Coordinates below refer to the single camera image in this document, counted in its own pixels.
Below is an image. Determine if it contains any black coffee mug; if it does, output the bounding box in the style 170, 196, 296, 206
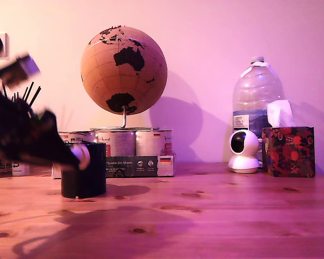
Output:
60, 142, 107, 199

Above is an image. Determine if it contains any pet food can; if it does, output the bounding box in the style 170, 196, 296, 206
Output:
95, 129, 137, 157
134, 129, 174, 157
58, 130, 97, 158

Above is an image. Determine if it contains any thrive cat treat tube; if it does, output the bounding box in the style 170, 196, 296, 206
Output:
11, 161, 31, 176

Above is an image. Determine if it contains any metal globe stand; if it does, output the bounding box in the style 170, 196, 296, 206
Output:
90, 105, 160, 132

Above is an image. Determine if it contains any cork globe with black continents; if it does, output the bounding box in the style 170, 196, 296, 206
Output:
80, 25, 168, 117

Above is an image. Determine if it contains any printed cardboard can tray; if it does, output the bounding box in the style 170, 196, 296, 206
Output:
51, 153, 177, 179

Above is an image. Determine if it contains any large clear water bottle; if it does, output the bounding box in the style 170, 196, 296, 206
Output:
232, 56, 285, 163

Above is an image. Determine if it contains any white paper tissue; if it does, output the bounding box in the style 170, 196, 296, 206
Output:
266, 99, 296, 128

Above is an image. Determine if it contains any floral dark tissue box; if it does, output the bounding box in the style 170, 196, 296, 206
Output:
261, 126, 316, 178

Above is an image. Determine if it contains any metal wire basket holder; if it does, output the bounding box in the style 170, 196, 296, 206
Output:
0, 154, 14, 174

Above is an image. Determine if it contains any white wall switch plate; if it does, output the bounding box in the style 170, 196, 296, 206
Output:
0, 32, 10, 59

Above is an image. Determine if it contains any small white round camera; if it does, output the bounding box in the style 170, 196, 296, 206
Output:
228, 129, 261, 174

